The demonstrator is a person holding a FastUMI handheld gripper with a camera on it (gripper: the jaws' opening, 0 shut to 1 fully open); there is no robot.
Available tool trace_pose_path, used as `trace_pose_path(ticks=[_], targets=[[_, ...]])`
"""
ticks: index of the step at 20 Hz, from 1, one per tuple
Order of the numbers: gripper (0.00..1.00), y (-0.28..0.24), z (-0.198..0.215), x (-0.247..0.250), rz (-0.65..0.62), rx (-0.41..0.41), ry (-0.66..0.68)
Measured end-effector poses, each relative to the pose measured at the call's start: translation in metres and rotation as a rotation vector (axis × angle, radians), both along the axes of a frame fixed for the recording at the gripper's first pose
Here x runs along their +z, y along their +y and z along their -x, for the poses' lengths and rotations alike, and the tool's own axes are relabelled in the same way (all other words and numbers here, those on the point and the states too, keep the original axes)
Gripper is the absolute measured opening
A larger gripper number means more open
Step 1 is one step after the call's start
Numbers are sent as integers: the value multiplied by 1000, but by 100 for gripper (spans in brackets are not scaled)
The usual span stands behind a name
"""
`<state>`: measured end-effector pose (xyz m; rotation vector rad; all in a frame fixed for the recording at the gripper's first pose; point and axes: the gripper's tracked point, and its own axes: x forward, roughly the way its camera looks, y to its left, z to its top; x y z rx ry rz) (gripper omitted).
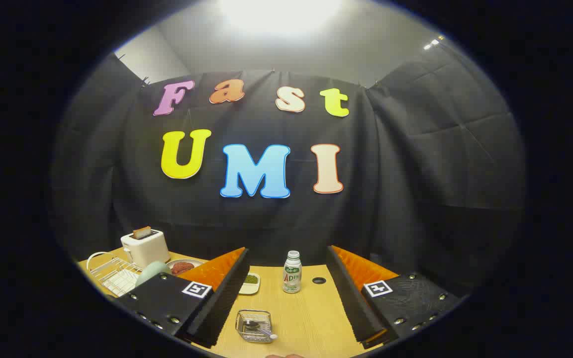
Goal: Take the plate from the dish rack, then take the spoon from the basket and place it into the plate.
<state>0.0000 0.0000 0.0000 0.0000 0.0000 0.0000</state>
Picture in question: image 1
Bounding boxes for spoon with blue checked handle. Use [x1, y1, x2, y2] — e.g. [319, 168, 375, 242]
[243, 320, 278, 341]

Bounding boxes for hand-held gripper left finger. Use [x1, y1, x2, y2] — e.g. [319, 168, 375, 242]
[115, 247, 250, 349]

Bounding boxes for black backdrop cloth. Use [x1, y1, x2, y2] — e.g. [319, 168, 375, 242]
[50, 42, 528, 299]

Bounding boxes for white toaster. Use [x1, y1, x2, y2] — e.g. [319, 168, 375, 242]
[120, 230, 170, 269]

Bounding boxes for white divided snack tray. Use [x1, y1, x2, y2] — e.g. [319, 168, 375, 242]
[239, 272, 261, 295]

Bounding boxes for white wire dish rack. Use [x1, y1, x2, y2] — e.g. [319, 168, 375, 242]
[87, 252, 144, 297]

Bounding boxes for bright ceiling light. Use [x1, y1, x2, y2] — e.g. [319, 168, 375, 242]
[217, 0, 344, 38]

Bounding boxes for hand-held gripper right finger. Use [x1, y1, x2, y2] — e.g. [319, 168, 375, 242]
[326, 245, 466, 350]

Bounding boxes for pale green plate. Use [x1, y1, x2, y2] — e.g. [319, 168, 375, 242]
[135, 261, 172, 288]

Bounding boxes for white drip tray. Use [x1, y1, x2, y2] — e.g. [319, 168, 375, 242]
[101, 271, 140, 297]

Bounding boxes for metal wire basket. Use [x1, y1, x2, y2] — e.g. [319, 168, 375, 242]
[235, 309, 273, 344]

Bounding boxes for beige plate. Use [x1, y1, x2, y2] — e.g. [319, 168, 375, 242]
[166, 259, 206, 276]

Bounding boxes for white bottle green label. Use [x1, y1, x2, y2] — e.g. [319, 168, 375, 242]
[282, 251, 302, 294]

